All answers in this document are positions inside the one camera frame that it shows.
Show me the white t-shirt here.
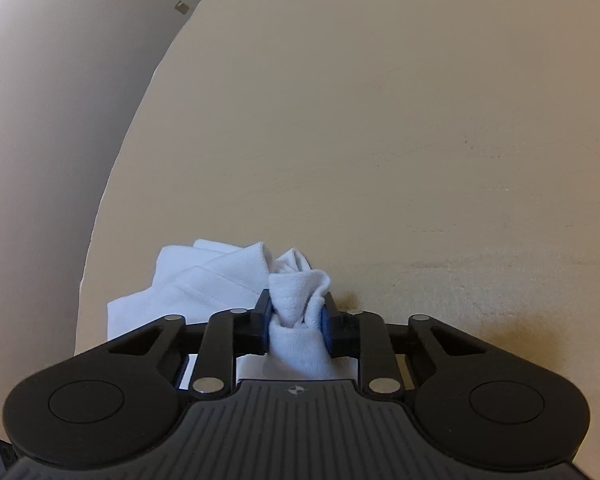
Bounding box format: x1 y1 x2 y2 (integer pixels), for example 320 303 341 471
107 240 356 380

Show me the beige bed mat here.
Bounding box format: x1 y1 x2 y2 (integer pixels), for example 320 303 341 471
74 0 600 376

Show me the wall power socket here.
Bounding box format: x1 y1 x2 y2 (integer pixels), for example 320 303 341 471
175 2 189 14

